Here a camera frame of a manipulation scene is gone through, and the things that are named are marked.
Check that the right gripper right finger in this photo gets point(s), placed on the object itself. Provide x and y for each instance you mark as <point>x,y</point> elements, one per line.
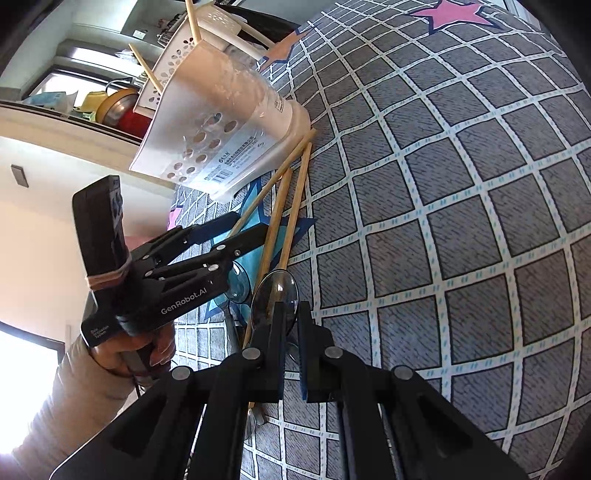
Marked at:
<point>313,339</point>

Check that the red plastic bucket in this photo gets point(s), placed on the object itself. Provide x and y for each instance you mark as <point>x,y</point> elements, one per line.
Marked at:
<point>133,123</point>

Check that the person's left hand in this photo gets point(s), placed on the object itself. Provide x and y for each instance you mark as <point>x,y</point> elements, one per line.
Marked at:
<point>109,355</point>

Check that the person's left forearm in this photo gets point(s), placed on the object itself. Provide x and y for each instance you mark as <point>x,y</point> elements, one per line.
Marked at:
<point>84,399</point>

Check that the small pink paper star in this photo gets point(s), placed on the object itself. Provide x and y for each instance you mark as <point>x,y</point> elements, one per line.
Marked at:
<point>173,217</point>

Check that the white plastic utensil holder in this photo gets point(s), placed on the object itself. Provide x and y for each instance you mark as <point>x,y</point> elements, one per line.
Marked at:
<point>218,126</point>

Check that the wooden chopstick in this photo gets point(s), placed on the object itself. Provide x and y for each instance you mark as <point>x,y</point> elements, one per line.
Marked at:
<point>295,208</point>
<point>264,265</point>
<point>296,153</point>
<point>192,20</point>

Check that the grey checked tablecloth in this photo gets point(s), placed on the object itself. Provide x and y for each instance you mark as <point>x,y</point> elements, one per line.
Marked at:
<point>450,187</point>

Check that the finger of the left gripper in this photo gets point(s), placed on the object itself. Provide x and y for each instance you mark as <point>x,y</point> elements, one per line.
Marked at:
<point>163,249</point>
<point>231,253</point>

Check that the beige perforated storage rack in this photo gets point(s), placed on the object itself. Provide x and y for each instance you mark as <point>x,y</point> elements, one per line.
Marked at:
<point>217,28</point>

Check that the black handled steel spoon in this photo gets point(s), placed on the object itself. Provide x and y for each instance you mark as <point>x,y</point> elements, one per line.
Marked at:
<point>277,286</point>
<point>239,293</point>

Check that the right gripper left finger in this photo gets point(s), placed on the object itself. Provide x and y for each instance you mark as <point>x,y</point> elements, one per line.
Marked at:
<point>270,338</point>

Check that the orange paper star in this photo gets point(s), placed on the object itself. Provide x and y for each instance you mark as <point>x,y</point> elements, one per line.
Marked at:
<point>280,52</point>

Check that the steel mixing bowl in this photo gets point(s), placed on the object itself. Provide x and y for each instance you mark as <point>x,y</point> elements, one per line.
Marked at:
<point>115,106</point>

